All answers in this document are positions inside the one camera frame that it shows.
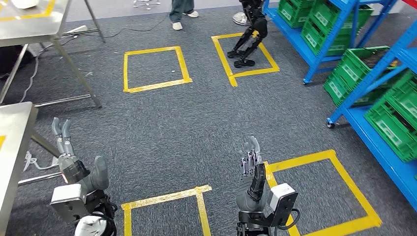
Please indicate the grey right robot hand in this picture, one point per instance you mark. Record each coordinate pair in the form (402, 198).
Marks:
(251, 195)

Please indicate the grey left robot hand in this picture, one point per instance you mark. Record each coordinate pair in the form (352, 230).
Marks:
(73, 169)

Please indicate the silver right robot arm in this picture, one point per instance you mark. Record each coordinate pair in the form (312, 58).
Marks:
(252, 224)

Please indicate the steel workbench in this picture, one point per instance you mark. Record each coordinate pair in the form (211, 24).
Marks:
(13, 146)

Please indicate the yellow tape on workbench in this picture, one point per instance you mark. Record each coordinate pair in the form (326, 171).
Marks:
(2, 141)

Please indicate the blue metal shelf rack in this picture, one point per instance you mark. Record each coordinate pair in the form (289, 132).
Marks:
(286, 32)
(384, 151)

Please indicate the white plastic part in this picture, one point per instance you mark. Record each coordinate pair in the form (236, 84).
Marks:
(24, 4)

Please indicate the yellow floor tape square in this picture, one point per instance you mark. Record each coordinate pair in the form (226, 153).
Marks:
(163, 197)

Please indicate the black bag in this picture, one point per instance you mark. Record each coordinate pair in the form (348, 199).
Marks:
(13, 60)

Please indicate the steel table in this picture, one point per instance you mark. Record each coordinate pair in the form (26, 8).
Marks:
(26, 29)

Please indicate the green plastic crate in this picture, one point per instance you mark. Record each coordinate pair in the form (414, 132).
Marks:
(391, 127)
(325, 29)
(348, 75)
(293, 11)

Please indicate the yellow tape on table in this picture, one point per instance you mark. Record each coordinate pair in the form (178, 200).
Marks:
(50, 6)

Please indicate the chrome stanchion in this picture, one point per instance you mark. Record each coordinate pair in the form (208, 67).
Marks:
(239, 19)

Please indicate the person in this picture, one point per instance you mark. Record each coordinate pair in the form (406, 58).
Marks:
(180, 8)

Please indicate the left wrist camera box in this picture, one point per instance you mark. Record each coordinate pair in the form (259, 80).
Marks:
(66, 198)

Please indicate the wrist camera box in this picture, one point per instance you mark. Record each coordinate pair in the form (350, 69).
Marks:
(281, 198)
(66, 198)

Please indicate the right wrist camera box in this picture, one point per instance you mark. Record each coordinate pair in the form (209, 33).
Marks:
(281, 198)

